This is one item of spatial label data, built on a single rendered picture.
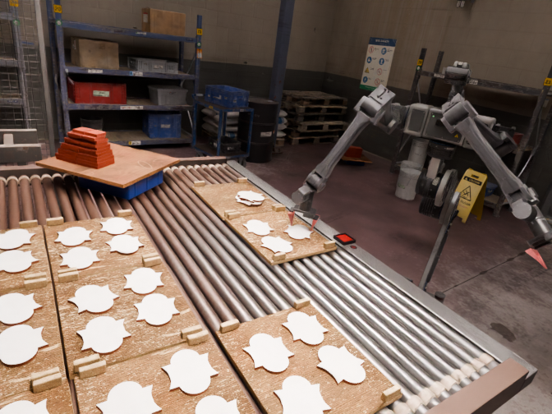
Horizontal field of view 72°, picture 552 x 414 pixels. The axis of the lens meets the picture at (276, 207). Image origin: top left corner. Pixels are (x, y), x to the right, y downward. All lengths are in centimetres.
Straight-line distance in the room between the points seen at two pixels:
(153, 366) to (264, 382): 29
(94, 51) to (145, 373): 500
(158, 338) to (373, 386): 60
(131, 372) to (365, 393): 59
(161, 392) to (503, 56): 601
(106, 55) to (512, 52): 539
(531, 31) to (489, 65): 61
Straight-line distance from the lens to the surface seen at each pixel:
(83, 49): 569
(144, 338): 117
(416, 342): 137
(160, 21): 590
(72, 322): 126
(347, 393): 110
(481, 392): 126
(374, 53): 762
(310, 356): 116
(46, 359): 117
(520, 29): 639
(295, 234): 174
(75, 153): 213
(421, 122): 213
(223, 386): 105
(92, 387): 108
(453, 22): 684
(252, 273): 148
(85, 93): 570
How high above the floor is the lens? 173
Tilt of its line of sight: 23 degrees down
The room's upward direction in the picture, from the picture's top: 8 degrees clockwise
